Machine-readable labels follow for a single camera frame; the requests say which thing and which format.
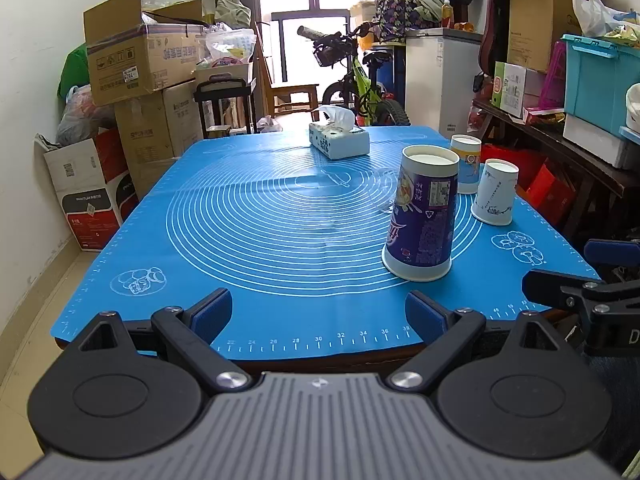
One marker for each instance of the black trolley cart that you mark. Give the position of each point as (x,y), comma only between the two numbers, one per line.
(225,92)

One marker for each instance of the red black instrument bag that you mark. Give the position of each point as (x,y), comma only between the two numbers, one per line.
(492,20)

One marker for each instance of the wooden chair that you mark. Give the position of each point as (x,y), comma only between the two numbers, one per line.
(292,92)

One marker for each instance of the red gift packets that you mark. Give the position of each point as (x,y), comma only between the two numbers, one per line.
(545,182)

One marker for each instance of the blue silicone baking mat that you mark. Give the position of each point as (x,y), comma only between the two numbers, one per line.
(275,240)

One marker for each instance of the red and white carton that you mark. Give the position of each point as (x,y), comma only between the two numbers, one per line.
(85,195)

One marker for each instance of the large brown cardboard box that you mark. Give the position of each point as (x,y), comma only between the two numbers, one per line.
(155,132)

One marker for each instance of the green black bicycle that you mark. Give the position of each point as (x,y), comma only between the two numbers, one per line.
(357,87)

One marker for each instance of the green bag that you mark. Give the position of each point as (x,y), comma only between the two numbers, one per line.
(74,72)

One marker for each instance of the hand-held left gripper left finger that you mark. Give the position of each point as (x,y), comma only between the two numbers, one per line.
(214,314)

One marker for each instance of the floral fabric bag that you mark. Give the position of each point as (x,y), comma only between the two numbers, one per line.
(400,12)

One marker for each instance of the white green carton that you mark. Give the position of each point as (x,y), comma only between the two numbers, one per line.
(512,90)

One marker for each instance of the white plastic bag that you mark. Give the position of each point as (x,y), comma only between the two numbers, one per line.
(592,12)

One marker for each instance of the grey plastic bag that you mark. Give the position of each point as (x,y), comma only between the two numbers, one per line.
(82,115)

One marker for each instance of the small blue label paper cup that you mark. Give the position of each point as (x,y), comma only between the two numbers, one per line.
(469,167)

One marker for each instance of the teal plastic storage box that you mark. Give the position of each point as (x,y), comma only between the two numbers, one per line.
(597,82)

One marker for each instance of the clear plastic bag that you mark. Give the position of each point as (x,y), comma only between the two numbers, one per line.
(227,45)

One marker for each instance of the dark wooden bench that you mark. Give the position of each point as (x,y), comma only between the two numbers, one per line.
(575,160)

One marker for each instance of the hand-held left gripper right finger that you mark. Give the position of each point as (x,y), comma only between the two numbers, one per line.
(424,316)

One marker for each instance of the white blue tissue box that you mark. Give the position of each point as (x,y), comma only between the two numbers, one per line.
(340,142)

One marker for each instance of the white chest freezer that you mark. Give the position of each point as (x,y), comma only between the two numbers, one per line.
(432,85)

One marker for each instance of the tall purple paper cup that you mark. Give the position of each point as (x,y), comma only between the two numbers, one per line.
(425,220)

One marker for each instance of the white blue print paper cup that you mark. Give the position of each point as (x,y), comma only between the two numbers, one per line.
(495,195)

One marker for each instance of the white flat box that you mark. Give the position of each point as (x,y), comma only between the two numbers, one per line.
(595,142)

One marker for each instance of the tall brown cardboard box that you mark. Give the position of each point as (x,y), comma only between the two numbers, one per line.
(537,25)

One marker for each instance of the orange drink bottle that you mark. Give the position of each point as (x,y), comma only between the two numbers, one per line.
(447,14)

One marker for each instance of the pink plastic basket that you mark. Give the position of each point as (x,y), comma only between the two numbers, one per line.
(554,77)

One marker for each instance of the open brown cardboard box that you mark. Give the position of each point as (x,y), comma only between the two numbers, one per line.
(130,62)

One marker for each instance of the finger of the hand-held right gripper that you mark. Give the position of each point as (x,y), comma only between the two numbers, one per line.
(611,252)
(550,286)

